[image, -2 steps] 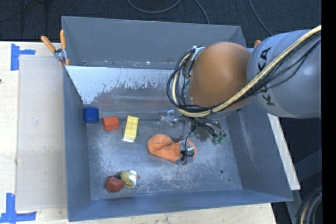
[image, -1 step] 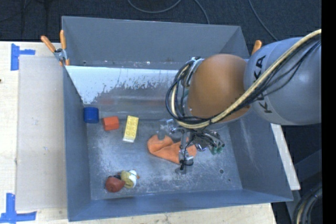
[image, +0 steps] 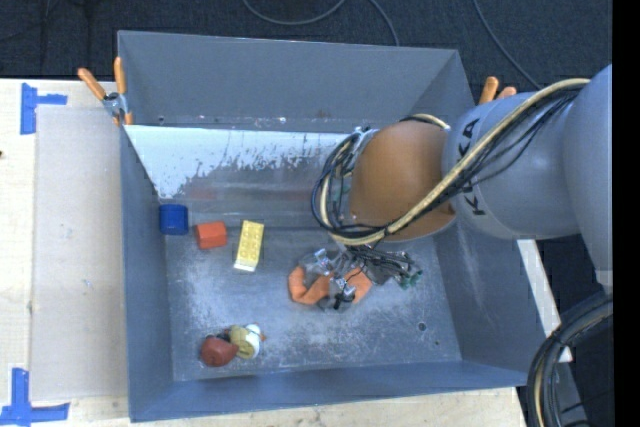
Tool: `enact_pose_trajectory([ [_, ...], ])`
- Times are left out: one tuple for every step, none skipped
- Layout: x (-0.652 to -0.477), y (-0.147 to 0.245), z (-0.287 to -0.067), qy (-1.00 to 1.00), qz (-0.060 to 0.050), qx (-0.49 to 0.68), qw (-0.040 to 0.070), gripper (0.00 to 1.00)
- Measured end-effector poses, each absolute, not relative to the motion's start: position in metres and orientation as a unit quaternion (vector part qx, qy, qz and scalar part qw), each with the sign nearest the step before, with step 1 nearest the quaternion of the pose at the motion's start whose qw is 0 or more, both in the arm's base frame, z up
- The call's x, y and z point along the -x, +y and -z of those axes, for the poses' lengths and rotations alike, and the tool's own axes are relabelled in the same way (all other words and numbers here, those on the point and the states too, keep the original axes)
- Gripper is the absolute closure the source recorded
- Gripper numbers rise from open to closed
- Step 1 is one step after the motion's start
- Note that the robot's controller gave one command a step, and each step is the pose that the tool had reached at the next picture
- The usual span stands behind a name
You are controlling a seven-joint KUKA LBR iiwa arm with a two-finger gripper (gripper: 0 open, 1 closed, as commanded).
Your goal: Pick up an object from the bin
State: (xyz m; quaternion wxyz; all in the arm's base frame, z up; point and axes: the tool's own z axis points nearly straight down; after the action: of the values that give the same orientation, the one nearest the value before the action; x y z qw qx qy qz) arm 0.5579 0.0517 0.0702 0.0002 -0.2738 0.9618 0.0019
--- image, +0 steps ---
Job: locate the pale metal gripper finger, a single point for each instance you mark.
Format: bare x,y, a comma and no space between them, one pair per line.
320,261
341,286

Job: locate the orange curved soft toy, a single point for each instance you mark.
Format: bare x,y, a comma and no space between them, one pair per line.
302,290

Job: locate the yellow toy brick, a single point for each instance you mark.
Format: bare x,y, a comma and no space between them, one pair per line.
249,245

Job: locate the yellow and white toy duck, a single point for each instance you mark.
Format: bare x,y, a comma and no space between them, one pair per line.
247,342

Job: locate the orange-red block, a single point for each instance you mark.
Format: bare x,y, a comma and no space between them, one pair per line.
210,235

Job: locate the red-brown rounded toy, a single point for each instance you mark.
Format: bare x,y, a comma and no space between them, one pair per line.
217,352

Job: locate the blue cup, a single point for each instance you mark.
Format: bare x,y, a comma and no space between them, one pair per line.
173,219

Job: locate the grey metal bin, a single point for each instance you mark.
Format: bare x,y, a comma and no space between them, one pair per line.
280,80

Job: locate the pale flat board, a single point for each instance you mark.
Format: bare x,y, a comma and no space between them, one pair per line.
75,240

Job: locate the black cylinder on white bracket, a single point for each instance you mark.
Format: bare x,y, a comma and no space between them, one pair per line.
340,300

